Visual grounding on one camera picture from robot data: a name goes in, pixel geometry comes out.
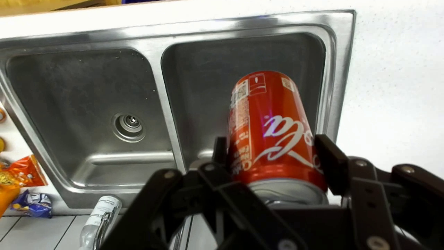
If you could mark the blue snack bag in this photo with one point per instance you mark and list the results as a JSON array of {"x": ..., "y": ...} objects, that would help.
[{"x": 35, "y": 202}]

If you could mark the orange snack bag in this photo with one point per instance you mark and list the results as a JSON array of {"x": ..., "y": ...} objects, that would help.
[{"x": 21, "y": 177}]

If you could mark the red Coca Cola can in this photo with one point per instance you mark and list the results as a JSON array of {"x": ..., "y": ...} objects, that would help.
[{"x": 272, "y": 133}]

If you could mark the wooden base cabinet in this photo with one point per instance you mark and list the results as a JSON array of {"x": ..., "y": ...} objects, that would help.
[{"x": 42, "y": 4}]

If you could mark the stainless steel double sink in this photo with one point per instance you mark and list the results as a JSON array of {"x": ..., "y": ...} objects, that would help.
[{"x": 83, "y": 105}]

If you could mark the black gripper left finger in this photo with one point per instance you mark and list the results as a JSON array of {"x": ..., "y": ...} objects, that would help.
[{"x": 203, "y": 208}]

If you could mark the clear pump soap bottle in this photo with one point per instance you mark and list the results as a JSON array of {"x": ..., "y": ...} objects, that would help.
[{"x": 98, "y": 216}]

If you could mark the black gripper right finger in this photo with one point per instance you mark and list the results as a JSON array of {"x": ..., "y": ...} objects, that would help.
[{"x": 383, "y": 202}]

